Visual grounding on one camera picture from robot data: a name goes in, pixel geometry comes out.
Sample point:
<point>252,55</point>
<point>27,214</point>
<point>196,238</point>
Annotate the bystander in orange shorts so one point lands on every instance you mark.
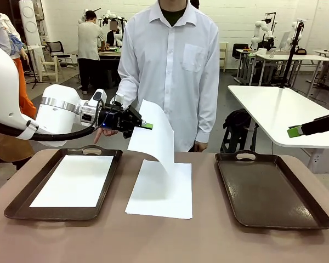
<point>23,90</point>

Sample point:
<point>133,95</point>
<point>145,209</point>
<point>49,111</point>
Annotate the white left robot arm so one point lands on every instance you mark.
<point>57,109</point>

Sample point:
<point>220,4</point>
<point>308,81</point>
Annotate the long white background table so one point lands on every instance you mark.
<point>304,57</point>

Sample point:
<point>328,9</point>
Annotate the black mesh office chair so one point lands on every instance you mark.
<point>54,48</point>

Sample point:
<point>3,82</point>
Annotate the person's left forearm white sleeve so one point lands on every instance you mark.
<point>207,123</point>

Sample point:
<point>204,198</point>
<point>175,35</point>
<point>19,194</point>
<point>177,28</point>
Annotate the person's right forearm white sleeve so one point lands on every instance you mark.
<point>127,90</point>

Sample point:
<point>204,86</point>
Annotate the black tripod stand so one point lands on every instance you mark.
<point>290,59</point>

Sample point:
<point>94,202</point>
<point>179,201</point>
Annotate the white A4 paper stack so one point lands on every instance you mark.
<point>159,208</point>

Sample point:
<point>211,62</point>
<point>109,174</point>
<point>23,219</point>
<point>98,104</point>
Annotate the black backpack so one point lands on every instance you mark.
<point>237,119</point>

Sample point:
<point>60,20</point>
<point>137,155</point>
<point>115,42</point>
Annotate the white A4 paper sheet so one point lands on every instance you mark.
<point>156,142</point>
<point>71,180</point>

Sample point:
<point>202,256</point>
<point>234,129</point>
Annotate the seated person in black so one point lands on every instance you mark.
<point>112,37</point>

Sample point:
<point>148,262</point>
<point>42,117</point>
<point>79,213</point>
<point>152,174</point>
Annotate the bystander in grey striped top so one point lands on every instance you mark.
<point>0,33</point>

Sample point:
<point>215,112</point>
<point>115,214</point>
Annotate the black stool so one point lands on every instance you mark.
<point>233,141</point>

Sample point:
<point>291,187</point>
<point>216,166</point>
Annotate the man in grey t-shirt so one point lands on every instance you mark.
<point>89,38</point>

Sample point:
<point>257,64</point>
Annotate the person's left hand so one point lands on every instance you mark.
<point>200,146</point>

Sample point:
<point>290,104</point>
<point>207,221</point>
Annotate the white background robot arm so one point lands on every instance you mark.
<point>294,27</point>
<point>256,35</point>

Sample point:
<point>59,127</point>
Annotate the brown plastic serving tray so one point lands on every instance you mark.
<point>57,214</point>
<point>266,191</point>

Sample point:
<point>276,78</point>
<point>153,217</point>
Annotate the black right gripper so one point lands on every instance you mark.
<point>323,126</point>

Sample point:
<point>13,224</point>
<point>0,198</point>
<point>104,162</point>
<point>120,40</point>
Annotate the black background chair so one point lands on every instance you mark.
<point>240,48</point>

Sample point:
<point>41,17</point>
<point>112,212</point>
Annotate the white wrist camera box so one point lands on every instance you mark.
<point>120,98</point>

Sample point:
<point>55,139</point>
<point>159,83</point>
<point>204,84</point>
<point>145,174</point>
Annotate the patterned paper cup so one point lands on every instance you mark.
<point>272,53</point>

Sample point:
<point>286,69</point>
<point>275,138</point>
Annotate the white tower air conditioner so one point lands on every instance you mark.
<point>30,24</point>

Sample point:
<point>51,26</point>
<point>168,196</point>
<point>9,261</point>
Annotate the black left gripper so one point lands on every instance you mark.
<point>120,119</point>

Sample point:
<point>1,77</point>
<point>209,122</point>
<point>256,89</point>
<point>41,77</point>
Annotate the white wooden chair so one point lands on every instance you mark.
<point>56,65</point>

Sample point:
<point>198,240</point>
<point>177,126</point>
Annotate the person's right hand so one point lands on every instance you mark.
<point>108,132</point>

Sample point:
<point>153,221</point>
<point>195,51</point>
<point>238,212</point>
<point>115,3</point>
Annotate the person in white shirt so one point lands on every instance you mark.
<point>164,68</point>

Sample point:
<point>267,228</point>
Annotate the white desk with legs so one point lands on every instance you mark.
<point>277,109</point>

